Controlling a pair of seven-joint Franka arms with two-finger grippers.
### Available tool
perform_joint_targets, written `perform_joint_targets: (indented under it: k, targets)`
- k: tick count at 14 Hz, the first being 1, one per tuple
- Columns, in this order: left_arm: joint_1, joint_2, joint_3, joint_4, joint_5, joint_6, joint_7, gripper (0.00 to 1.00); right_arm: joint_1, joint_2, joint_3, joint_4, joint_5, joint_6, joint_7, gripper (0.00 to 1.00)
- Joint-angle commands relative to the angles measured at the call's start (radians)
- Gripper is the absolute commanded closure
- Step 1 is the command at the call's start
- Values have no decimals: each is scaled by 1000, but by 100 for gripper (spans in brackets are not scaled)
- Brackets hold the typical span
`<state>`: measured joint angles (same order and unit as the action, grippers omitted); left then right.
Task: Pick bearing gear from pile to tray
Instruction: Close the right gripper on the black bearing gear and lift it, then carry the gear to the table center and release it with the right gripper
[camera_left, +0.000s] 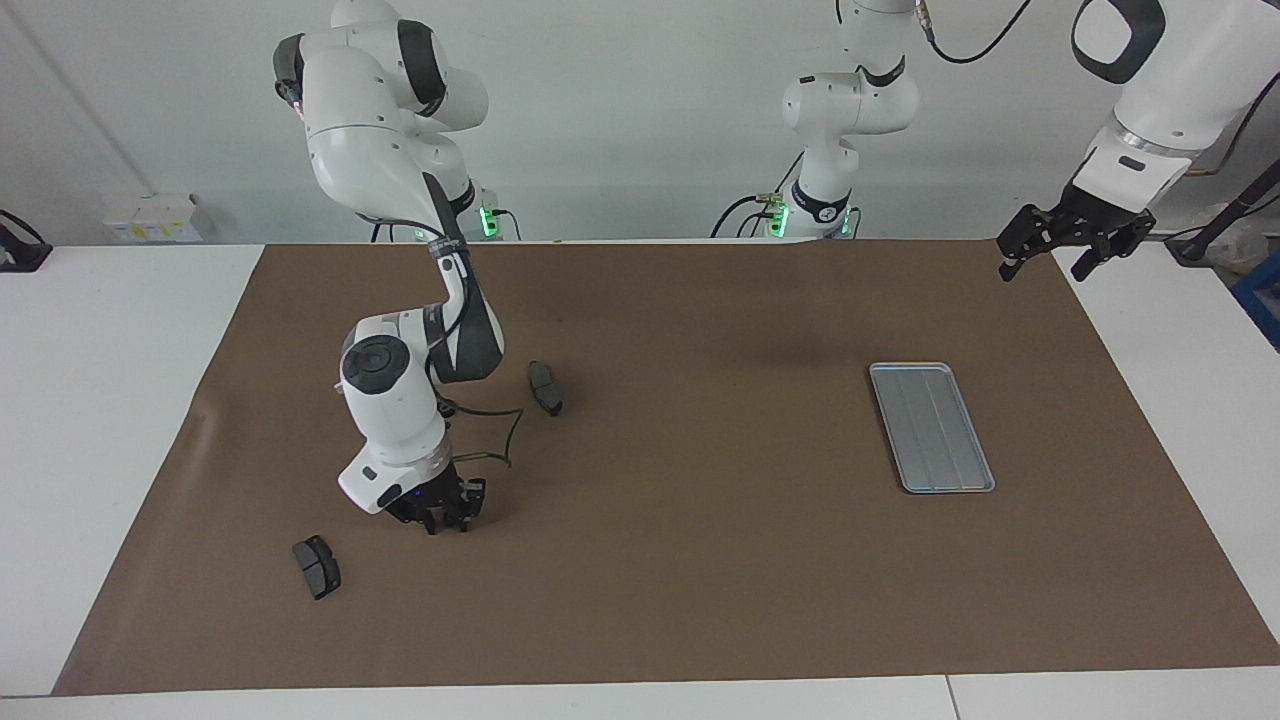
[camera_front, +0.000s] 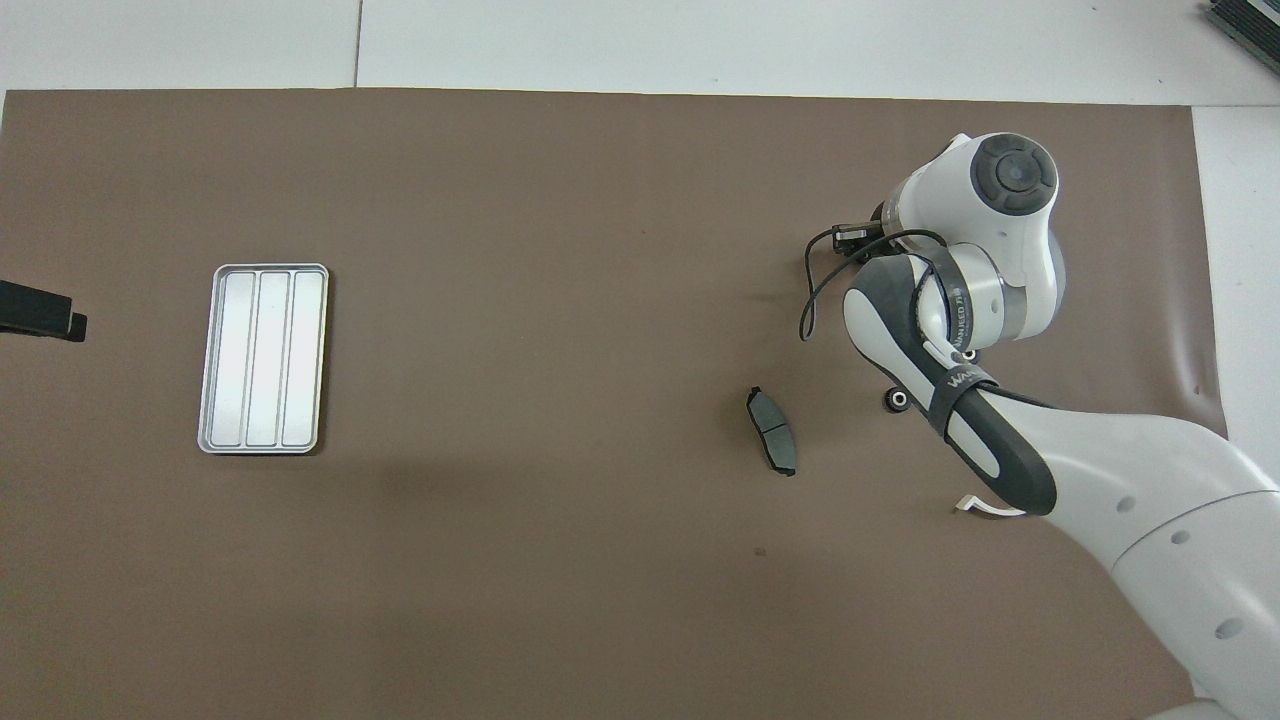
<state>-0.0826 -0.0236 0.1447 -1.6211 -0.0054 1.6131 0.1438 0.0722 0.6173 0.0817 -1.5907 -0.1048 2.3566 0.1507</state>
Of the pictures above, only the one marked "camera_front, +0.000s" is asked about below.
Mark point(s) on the long dark brake pad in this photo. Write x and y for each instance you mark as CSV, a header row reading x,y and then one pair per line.
x,y
772,430

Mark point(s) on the black ribbed device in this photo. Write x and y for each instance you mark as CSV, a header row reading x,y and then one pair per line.
x,y
1250,20

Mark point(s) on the brown table mat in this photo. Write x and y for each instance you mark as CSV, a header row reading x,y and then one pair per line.
x,y
550,300

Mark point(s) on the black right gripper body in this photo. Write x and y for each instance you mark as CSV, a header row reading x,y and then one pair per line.
x,y
880,235

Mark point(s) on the white curved plastic bracket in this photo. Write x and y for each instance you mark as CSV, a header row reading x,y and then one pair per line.
x,y
975,505

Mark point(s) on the silver metal tray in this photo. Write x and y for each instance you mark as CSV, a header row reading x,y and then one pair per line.
x,y
262,360

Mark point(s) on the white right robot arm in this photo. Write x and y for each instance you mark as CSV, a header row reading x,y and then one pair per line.
x,y
1150,480

